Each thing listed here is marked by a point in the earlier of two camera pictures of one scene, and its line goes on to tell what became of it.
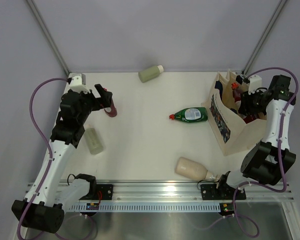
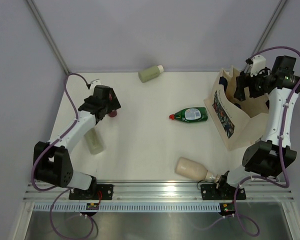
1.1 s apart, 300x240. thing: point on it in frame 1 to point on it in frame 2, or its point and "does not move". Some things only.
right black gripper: x=246 y=107 to x=248 y=81
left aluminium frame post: x=49 y=35 does not move
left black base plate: x=106 y=190 does not move
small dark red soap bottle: x=111 y=111 does not move
